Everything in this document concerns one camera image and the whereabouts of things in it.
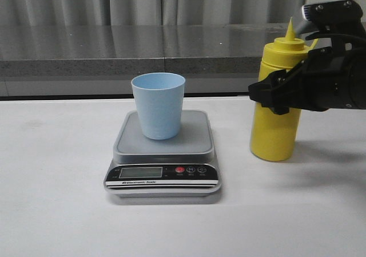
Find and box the black cable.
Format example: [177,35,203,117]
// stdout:
[325,32,366,45]

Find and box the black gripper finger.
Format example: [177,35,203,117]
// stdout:
[293,0,363,35]
[248,68,306,115]

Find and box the yellow squeeze bottle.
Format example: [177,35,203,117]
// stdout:
[250,21,317,161]

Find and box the grey pleated curtain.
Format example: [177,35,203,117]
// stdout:
[1,0,365,26]

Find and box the light blue plastic cup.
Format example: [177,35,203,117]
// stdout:
[131,73,185,140]

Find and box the grey stone counter ledge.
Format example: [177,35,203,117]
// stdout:
[1,23,287,80]

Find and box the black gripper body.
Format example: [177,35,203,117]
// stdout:
[301,34,365,111]

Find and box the silver digital kitchen scale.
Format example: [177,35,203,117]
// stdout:
[104,110,222,197]

